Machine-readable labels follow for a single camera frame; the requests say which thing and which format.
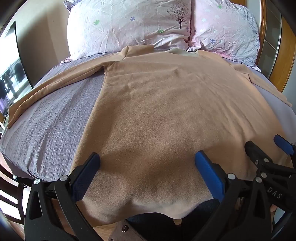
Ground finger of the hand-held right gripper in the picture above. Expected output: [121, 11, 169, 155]
[273, 134, 296, 164]
[245, 140, 296, 212]

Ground tan long-sleeved fleece shirt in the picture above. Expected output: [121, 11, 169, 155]
[7, 45, 293, 226]

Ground pink floral pillow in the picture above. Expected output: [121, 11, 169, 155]
[186, 0, 261, 71]

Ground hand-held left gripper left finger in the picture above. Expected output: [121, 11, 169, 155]
[24, 152, 101, 224]

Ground white floral pillow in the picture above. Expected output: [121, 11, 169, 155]
[60, 0, 193, 64]

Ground person's dark trousers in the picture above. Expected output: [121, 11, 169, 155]
[127, 200, 221, 241]

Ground dark wooden chair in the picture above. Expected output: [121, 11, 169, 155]
[0, 160, 27, 220]

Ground black flat screen television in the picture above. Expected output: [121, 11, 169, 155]
[0, 21, 34, 117]

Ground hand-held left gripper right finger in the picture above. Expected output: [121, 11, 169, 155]
[195, 150, 273, 224]

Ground bed with grey sheet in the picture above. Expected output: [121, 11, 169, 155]
[0, 46, 294, 183]

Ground wooden bed headboard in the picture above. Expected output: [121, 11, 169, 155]
[255, 0, 296, 94]

